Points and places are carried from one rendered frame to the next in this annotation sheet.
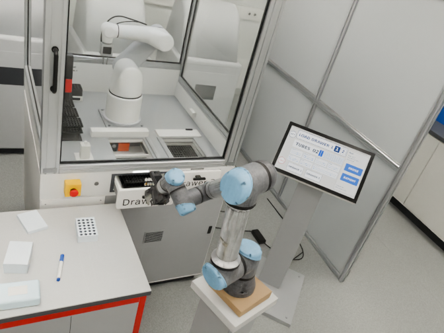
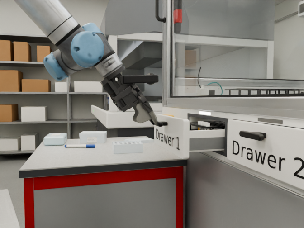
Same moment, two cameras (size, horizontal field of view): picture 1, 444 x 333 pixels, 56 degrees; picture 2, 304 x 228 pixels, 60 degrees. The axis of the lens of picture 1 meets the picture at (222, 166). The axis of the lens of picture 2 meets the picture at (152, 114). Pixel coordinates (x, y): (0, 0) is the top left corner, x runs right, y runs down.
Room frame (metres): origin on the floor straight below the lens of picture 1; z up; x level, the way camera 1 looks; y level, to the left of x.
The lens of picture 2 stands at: (1.87, -0.52, 0.99)
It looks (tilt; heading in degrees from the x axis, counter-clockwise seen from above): 3 degrees down; 108
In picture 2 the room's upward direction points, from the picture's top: straight up
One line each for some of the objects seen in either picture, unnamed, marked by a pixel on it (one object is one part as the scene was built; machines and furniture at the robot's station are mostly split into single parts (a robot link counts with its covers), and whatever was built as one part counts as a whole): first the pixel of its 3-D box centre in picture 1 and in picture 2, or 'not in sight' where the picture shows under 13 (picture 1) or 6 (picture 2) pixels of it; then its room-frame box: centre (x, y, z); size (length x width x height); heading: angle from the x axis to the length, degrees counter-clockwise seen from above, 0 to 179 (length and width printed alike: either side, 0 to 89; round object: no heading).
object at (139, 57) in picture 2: not in sight; (155, 83); (1.08, 1.99, 1.13); 1.78 x 1.14 x 0.45; 124
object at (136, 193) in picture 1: (146, 197); (168, 133); (1.65, 0.31, 0.87); 0.29 x 0.02 x 0.11; 124
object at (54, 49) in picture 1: (55, 71); (160, 2); (1.50, 0.73, 1.45); 0.05 x 0.03 x 0.19; 34
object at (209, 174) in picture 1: (195, 179); (265, 148); (1.93, 0.12, 0.87); 0.29 x 0.02 x 0.11; 124
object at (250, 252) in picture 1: (244, 257); not in sight; (1.33, -0.20, 0.96); 0.13 x 0.12 x 0.14; 142
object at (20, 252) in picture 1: (18, 257); (93, 137); (1.15, 0.68, 0.79); 0.13 x 0.09 x 0.05; 20
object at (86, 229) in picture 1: (86, 229); (127, 146); (1.42, 0.51, 0.78); 0.12 x 0.08 x 0.04; 31
